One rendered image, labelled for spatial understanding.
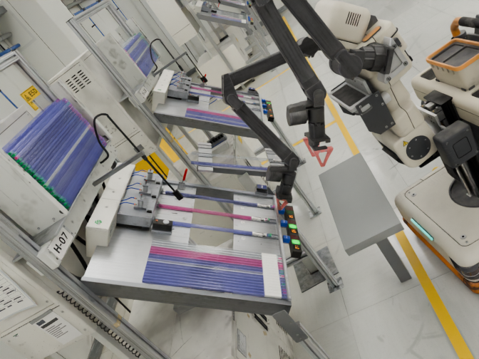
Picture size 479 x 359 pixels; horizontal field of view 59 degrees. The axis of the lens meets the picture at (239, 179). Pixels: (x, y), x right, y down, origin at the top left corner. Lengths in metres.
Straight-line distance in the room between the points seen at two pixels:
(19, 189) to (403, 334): 1.71
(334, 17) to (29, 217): 1.21
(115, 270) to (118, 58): 1.54
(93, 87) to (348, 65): 1.73
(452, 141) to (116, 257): 1.32
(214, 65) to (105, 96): 3.67
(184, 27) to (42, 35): 2.07
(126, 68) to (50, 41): 2.15
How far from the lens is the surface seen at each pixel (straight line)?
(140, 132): 2.79
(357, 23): 1.61
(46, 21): 4.81
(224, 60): 6.21
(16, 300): 1.67
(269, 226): 1.87
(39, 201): 1.50
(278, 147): 1.84
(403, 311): 2.27
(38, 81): 2.00
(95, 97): 2.78
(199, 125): 2.72
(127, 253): 1.63
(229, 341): 1.77
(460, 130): 1.80
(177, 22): 6.18
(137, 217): 1.71
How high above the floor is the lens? 1.76
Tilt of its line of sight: 25 degrees down
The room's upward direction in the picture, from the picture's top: 38 degrees counter-clockwise
